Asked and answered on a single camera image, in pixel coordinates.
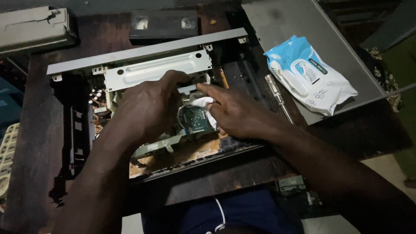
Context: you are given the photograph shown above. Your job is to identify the person's left hand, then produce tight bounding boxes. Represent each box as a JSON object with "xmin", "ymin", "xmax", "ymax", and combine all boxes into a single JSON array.
[{"xmin": 112, "ymin": 70, "xmax": 192, "ymax": 143}]

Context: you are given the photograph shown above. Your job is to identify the person's right hand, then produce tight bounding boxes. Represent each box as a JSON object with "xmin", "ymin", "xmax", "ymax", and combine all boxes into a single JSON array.
[{"xmin": 196, "ymin": 83, "xmax": 286, "ymax": 140}]

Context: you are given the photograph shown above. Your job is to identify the white cleaning wipe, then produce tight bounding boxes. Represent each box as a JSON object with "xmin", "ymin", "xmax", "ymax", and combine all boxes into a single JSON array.
[{"xmin": 185, "ymin": 91, "xmax": 219, "ymax": 130}]

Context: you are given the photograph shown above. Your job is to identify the black video cassette tape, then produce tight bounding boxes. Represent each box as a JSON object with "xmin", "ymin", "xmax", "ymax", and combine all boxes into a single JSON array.
[{"xmin": 129, "ymin": 10, "xmax": 199, "ymax": 43}]

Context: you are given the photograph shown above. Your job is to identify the blue white wet wipes pack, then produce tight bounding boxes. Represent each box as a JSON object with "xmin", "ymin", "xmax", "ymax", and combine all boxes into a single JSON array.
[{"xmin": 263, "ymin": 35, "xmax": 359, "ymax": 116}]

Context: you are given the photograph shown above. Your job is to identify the person's dark blue shorts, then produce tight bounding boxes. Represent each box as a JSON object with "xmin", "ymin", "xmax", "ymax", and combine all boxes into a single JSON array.
[{"xmin": 141, "ymin": 187, "xmax": 304, "ymax": 234}]

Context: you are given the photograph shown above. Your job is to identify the grey plastic device casing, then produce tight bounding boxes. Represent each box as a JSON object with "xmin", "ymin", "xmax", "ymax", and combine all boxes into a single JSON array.
[{"xmin": 0, "ymin": 5, "xmax": 78, "ymax": 54}]

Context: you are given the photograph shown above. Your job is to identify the cream perforated plastic basket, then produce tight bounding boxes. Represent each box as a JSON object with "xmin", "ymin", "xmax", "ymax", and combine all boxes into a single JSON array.
[{"xmin": 0, "ymin": 123, "xmax": 21, "ymax": 199}]

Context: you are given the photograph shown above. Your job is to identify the green patterned cloth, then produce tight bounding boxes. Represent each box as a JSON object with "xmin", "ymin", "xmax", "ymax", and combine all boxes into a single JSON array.
[{"xmin": 364, "ymin": 29, "xmax": 416, "ymax": 189}]

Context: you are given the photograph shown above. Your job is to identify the opened video cassette recorder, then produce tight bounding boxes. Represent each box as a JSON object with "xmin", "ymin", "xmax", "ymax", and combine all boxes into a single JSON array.
[{"xmin": 46, "ymin": 28, "xmax": 270, "ymax": 186}]

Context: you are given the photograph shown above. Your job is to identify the clear handle screwdriver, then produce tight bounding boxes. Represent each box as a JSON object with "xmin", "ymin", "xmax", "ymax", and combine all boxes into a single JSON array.
[{"xmin": 265, "ymin": 74, "xmax": 294, "ymax": 125}]

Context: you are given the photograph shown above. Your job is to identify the grey metal recorder cover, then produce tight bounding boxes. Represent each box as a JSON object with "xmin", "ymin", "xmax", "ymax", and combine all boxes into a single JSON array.
[{"xmin": 242, "ymin": 0, "xmax": 416, "ymax": 125}]

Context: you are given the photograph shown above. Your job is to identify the white drawstring cord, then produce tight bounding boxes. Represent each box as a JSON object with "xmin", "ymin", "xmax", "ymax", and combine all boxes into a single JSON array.
[{"xmin": 205, "ymin": 196, "xmax": 227, "ymax": 234}]

